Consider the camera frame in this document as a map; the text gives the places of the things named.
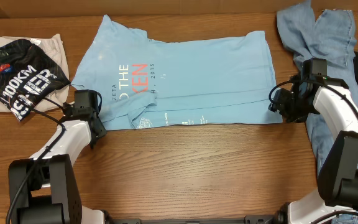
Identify light blue t-shirt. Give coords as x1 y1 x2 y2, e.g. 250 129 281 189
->
71 16 282 130

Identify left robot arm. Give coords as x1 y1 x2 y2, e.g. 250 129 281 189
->
6 90 112 224

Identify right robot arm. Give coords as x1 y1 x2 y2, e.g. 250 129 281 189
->
268 58 358 223

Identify blue denim jeans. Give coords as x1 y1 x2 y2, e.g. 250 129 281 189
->
275 0 358 224

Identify beige folded garment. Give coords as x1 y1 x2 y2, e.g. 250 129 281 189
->
0 34 70 113

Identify black printed t-shirt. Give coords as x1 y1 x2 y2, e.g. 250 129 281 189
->
0 39 70 121

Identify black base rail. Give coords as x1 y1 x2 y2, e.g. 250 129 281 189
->
105 215 275 224

